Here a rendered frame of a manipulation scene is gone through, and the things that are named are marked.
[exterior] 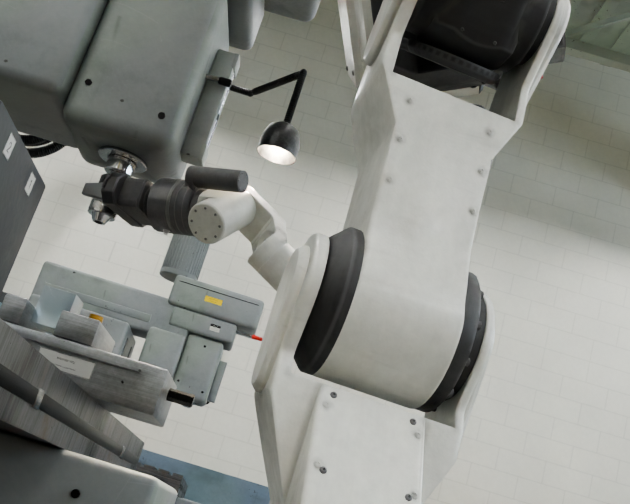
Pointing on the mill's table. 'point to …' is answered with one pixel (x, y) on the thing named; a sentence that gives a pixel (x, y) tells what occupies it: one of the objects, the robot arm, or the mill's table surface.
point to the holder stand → (2, 196)
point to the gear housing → (244, 22)
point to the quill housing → (145, 80)
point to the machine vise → (97, 369)
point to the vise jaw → (83, 331)
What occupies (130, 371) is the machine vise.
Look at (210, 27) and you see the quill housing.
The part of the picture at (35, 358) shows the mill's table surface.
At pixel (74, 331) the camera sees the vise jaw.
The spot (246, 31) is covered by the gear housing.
